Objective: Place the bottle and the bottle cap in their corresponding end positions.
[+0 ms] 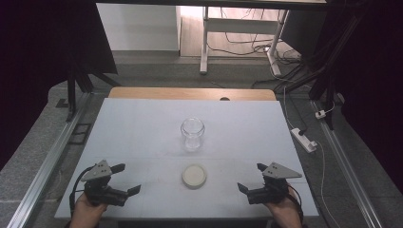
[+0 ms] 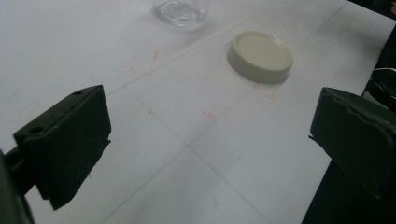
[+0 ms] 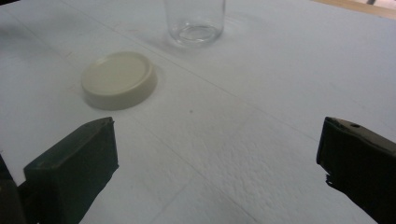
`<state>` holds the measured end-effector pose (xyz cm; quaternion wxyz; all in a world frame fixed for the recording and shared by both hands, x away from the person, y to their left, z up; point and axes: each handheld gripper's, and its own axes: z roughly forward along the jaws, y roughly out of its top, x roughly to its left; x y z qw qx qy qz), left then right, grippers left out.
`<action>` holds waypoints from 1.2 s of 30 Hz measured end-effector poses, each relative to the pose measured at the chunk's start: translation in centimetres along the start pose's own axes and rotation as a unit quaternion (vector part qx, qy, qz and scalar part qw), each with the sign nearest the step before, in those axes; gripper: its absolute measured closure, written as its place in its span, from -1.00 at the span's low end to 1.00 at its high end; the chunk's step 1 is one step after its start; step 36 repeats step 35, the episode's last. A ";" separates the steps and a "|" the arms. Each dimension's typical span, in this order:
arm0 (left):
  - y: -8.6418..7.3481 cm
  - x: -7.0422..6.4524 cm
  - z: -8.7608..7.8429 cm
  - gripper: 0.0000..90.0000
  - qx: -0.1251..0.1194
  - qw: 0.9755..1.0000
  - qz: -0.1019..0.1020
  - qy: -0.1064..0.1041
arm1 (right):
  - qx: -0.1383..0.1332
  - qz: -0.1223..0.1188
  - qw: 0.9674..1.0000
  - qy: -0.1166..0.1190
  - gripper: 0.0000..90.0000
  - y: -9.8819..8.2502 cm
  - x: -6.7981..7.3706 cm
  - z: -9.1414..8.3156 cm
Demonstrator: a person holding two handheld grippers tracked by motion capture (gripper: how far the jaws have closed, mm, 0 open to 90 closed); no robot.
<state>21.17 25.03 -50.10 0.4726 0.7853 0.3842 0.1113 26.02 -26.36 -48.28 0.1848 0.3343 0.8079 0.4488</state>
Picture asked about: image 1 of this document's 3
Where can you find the cream round jar lid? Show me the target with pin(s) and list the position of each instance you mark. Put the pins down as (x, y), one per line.
(194, 176)

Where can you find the clear glass jar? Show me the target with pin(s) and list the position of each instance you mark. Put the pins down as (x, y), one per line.
(192, 133)

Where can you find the white desk frame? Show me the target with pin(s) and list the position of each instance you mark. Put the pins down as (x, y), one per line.
(240, 26)

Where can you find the white power strip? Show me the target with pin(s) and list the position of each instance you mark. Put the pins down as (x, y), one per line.
(301, 138)

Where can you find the black rectangular floor frame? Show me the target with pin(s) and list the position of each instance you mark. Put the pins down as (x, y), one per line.
(80, 133)

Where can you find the person's right hand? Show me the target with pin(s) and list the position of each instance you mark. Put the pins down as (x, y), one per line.
(285, 213)

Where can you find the person's left hand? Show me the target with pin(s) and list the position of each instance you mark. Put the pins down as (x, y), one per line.
(87, 213)

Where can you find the white board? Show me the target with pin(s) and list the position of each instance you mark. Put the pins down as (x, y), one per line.
(142, 126)

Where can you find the small white adapter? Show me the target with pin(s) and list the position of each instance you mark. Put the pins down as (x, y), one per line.
(320, 114)

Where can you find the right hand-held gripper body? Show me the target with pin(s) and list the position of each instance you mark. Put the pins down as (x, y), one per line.
(272, 188)

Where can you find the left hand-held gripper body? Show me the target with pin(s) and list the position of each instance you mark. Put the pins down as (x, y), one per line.
(99, 186)

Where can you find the dark curtain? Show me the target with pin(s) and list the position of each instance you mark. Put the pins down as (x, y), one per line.
(38, 63)
(377, 79)

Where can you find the aluminium rail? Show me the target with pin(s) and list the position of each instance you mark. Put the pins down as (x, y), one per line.
(47, 167)
(348, 177)

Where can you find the wooden table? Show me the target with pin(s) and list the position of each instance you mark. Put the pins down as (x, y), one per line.
(174, 93)

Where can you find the black metal stand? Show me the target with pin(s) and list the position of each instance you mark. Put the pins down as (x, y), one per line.
(329, 79)
(71, 95)

